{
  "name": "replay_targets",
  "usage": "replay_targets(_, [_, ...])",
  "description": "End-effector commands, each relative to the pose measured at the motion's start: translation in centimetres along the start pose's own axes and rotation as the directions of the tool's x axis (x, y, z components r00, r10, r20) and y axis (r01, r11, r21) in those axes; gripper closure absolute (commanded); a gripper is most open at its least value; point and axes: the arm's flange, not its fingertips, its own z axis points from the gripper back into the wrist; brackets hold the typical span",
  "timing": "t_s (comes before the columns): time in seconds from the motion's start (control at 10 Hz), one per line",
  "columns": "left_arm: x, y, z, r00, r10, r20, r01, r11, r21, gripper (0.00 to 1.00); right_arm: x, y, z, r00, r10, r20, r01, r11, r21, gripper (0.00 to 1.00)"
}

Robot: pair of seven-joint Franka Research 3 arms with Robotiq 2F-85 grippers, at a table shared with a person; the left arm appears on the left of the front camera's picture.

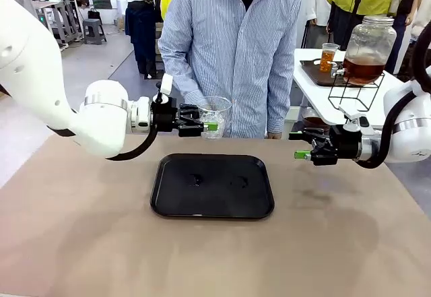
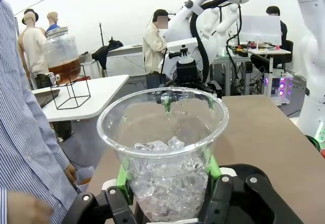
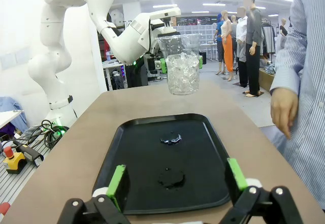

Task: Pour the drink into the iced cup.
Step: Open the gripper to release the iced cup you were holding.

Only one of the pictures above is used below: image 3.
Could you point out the mannequin white shirt grey skirt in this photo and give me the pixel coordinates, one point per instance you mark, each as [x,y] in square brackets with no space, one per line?
[241,31]

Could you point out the large black serving tray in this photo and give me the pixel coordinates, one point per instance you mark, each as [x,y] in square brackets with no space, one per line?
[147,153]

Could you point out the mannequin in blue shirt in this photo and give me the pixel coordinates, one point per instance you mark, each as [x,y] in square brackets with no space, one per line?
[219,31]

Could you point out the red push button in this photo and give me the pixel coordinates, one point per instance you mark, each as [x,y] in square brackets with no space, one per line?
[3,208]

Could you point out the mannequin grey sweater black trousers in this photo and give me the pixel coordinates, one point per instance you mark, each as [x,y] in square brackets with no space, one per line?
[254,26]

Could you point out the blue cloth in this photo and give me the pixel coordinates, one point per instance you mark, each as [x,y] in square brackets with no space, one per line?
[10,107]

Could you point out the purple cloth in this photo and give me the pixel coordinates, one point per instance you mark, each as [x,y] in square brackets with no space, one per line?
[6,130]

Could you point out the white computer desk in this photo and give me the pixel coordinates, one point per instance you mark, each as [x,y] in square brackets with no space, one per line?
[111,65]

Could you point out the short clear plastic cup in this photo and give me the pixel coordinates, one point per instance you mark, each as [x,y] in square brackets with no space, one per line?
[182,76]

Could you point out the black equipment cabinet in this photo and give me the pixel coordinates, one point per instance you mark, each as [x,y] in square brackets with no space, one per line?
[137,76]

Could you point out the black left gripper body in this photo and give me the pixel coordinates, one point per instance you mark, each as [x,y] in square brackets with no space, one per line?
[168,34]

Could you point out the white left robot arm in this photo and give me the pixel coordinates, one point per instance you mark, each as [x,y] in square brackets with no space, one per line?
[56,64]

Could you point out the yellow emergency stop box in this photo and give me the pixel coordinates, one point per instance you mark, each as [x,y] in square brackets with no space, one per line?
[16,161]

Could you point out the ceiling light panel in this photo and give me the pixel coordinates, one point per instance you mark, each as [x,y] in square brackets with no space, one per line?
[214,4]

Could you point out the person in striped blue shirt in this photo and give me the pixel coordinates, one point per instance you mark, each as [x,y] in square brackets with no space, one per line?
[312,107]

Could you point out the clothes rack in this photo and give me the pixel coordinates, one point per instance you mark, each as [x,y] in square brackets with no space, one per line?
[269,36]

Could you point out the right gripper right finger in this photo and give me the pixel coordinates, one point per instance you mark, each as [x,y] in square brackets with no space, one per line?
[237,178]

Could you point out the white work table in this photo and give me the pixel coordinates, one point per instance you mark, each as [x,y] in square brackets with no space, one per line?
[7,118]

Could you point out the computer case with lit fans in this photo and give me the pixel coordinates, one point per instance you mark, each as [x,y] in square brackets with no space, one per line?
[118,78]

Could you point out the shelf of storage boxes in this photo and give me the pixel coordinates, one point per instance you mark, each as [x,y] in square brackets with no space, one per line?
[205,31]

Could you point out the black handheld control device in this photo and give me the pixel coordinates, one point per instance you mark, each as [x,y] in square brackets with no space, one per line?
[28,153]

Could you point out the mannequin in orange trousers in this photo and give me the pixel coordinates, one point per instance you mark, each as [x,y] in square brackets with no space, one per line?
[227,51]

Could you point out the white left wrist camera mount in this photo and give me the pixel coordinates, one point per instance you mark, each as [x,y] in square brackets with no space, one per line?
[165,14]

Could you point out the person's left hand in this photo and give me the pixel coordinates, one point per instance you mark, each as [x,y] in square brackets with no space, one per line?
[283,107]

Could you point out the person's left forearm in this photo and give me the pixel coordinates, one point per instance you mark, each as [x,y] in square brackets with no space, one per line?
[289,66]

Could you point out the mannequin in black top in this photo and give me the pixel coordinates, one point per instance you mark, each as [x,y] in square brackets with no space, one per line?
[283,29]

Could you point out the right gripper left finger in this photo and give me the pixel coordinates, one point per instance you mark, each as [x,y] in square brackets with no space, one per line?
[116,183]

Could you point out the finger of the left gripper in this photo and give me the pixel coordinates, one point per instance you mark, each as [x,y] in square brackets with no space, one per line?
[163,66]
[200,62]

